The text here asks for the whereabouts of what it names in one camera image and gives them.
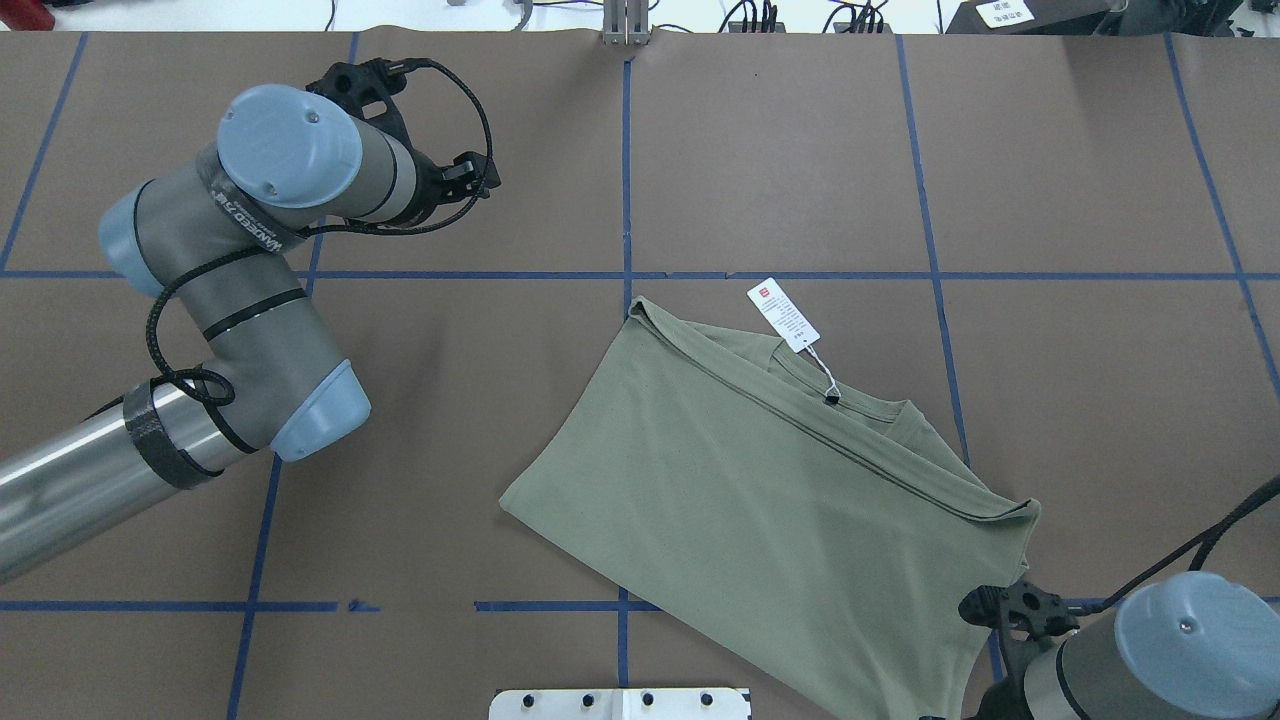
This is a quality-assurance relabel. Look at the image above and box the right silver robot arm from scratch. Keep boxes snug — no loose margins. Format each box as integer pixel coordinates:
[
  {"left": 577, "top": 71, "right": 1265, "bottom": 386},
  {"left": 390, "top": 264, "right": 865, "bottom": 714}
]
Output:
[{"left": 959, "top": 571, "right": 1279, "bottom": 719}]

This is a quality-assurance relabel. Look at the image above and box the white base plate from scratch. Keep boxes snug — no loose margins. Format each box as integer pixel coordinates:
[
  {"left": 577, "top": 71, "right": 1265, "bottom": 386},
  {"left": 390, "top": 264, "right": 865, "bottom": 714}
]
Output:
[{"left": 488, "top": 687, "right": 753, "bottom": 719}]

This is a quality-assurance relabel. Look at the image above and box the aluminium frame post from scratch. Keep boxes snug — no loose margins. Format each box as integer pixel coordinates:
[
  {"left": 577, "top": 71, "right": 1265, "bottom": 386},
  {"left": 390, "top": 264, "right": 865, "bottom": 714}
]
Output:
[{"left": 600, "top": 0, "right": 653, "bottom": 47}]

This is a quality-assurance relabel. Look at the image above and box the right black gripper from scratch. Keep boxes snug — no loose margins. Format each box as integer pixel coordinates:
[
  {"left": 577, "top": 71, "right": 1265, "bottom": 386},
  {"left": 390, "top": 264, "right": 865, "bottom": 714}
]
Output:
[{"left": 957, "top": 580, "right": 1083, "bottom": 684}]

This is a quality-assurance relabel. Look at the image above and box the black labelled box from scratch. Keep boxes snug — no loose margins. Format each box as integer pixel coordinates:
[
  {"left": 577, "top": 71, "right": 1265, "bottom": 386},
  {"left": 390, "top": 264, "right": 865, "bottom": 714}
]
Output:
[{"left": 943, "top": 1, "right": 1112, "bottom": 36}]

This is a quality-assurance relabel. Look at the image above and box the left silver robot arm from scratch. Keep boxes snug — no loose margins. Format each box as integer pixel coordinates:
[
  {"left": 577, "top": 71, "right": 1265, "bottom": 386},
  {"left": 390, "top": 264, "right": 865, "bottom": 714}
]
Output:
[{"left": 1, "top": 56, "right": 500, "bottom": 582}]

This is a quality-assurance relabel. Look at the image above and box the red cylindrical bottle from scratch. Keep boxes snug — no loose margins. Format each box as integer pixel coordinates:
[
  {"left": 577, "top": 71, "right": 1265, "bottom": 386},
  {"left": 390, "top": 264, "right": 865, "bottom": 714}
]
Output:
[{"left": 0, "top": 0, "right": 56, "bottom": 32}]

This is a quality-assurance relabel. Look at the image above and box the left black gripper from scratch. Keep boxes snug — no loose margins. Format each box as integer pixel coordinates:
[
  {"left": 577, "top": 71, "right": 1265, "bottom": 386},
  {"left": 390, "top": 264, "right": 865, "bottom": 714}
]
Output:
[{"left": 305, "top": 58, "right": 493, "bottom": 227}]

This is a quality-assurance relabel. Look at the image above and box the white clothing price tag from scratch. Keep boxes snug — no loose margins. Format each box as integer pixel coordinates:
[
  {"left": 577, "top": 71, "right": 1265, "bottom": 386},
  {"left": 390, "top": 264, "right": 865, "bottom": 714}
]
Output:
[{"left": 745, "top": 277, "right": 844, "bottom": 406}]

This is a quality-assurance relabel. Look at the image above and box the olive green long-sleeve shirt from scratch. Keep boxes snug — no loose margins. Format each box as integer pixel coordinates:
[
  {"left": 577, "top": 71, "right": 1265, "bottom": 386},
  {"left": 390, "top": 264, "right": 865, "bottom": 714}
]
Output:
[{"left": 500, "top": 297, "right": 1041, "bottom": 719}]

